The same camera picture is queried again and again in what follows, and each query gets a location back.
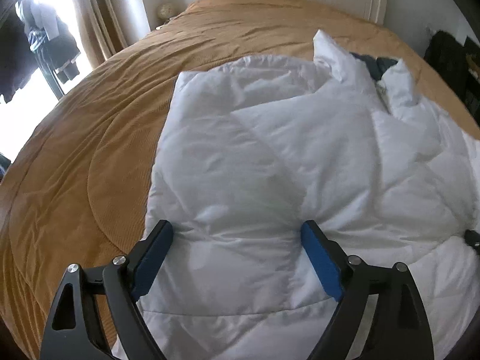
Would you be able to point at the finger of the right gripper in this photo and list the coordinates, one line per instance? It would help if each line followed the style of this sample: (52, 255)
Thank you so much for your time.
(472, 239)

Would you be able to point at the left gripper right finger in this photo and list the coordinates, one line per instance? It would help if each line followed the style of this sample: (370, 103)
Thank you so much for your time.
(400, 327)

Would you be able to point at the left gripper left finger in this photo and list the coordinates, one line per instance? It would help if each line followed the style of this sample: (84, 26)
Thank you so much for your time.
(74, 329)

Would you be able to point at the white quilted puffer jacket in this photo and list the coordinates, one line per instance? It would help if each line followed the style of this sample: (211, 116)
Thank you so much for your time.
(253, 148)

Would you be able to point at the dark hanging clothes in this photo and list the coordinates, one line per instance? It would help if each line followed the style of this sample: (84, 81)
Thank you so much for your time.
(33, 37)

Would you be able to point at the mustard yellow bedspread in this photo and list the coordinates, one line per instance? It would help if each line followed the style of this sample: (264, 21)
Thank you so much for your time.
(77, 191)

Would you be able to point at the black backpack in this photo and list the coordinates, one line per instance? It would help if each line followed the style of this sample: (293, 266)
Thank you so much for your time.
(458, 65)

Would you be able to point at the beige window curtain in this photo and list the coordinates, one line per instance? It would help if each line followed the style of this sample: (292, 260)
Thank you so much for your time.
(100, 32)

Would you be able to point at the small round bedside lamp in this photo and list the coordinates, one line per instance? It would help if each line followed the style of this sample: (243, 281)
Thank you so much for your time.
(166, 11)

